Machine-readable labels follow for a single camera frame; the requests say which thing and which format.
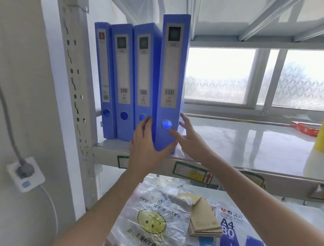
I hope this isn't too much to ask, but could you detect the blue binder with red label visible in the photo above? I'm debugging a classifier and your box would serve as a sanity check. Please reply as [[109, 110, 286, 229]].
[[94, 22, 118, 140]]

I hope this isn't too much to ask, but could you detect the stack of brown paper notebooks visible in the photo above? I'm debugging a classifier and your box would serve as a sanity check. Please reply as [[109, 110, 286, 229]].
[[177, 192, 224, 238]]

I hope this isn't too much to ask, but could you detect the person's left forearm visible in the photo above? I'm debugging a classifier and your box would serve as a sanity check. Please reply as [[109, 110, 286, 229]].
[[52, 169, 154, 246]]

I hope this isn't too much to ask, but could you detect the grey power plug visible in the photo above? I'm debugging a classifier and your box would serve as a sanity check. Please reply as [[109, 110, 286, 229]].
[[16, 158, 35, 178]]

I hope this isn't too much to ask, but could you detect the white wall socket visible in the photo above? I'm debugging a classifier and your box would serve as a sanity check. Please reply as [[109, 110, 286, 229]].
[[6, 156, 46, 193]]

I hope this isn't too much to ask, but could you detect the white framed window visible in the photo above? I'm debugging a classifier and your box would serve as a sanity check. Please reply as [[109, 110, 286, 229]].
[[184, 46, 324, 116]]

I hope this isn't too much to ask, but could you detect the round edged yellow shelf sticker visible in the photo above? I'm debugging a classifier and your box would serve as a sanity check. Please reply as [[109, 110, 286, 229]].
[[240, 171, 266, 189]]

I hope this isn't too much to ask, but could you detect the small green white shelf sticker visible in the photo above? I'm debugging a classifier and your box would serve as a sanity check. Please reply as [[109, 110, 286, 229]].
[[117, 156, 130, 169]]

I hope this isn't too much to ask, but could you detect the grey metal shelving rack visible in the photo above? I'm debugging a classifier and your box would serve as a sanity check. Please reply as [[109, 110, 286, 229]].
[[57, 0, 324, 211]]

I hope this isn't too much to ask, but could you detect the white blue paper ream pack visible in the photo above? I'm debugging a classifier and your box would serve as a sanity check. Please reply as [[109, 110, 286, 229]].
[[209, 200, 267, 246]]

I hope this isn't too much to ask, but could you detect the yellow green shelf sticker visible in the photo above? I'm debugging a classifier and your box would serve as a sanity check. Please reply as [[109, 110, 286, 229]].
[[173, 162, 206, 182]]

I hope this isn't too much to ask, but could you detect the thin white cable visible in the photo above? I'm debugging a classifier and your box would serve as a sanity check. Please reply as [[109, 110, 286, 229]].
[[40, 184, 59, 237]]

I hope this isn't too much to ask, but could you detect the person's right forearm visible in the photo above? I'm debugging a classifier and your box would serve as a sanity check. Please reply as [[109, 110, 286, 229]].
[[205, 158, 324, 246]]

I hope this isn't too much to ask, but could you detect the grey power cable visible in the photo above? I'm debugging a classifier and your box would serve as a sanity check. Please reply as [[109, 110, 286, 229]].
[[0, 85, 24, 163]]

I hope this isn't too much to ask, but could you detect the person's left hand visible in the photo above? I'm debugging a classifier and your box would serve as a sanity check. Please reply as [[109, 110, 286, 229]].
[[128, 116, 179, 176]]

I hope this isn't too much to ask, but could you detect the person's right hand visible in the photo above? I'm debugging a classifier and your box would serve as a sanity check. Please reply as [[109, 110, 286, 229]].
[[169, 113, 219, 165]]

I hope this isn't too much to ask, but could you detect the red cardboard box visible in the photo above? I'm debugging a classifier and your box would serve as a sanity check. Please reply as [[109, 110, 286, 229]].
[[290, 121, 322, 137]]

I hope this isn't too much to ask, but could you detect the clear smiley face plastic bag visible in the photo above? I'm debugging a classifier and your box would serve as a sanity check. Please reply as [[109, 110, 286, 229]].
[[106, 175, 196, 246]]

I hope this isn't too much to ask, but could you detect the yellow container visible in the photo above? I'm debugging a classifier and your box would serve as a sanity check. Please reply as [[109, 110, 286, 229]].
[[313, 119, 324, 153]]

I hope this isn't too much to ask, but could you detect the large blue lever arch binder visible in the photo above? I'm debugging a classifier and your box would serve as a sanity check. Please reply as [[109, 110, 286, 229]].
[[153, 14, 191, 154]]

